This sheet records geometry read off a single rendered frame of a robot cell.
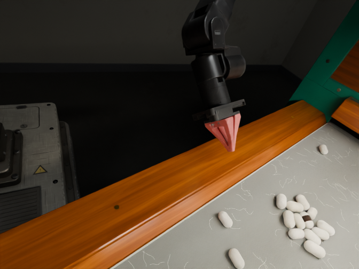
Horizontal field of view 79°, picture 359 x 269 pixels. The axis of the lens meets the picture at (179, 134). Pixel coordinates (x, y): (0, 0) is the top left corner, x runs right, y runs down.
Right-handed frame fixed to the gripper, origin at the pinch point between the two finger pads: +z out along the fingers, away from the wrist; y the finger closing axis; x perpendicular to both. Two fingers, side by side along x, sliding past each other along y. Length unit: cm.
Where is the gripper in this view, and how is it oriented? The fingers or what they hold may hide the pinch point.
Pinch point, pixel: (230, 147)
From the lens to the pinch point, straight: 48.1
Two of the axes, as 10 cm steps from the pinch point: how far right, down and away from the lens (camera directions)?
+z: 3.0, 9.5, 0.5
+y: 7.8, -2.7, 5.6
